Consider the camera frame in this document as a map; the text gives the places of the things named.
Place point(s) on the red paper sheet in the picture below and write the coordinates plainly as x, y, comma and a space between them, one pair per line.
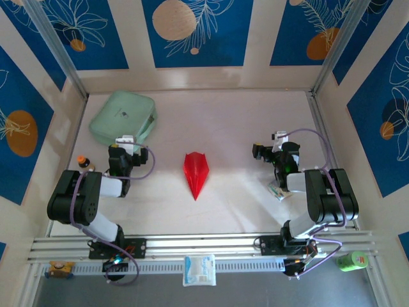
196, 172

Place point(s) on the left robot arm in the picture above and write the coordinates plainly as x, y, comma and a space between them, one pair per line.
73, 198

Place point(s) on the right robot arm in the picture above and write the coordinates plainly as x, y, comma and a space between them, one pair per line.
332, 198

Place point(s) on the small bottle orange cap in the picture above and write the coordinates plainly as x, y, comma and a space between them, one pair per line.
84, 163

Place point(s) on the white green snack packet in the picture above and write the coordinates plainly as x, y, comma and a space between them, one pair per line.
280, 193

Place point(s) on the mint green zip pouch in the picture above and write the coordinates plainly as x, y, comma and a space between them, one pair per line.
121, 116

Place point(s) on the orange blue toy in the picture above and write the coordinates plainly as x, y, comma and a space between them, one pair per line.
59, 268

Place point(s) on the green can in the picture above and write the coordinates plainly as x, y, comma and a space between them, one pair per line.
350, 262

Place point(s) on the white blue tissue pack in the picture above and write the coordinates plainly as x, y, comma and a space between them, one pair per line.
198, 270

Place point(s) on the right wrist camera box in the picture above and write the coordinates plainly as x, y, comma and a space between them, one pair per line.
281, 137

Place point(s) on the aluminium side rail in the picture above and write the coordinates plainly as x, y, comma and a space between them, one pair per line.
320, 121

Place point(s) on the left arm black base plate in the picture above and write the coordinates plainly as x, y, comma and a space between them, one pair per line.
140, 247

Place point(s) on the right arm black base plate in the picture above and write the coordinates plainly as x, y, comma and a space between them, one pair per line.
268, 244

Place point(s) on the aluminium mounting rail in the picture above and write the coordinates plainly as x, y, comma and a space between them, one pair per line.
204, 244

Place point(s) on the aluminium frame post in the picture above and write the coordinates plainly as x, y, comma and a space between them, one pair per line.
60, 54
338, 44

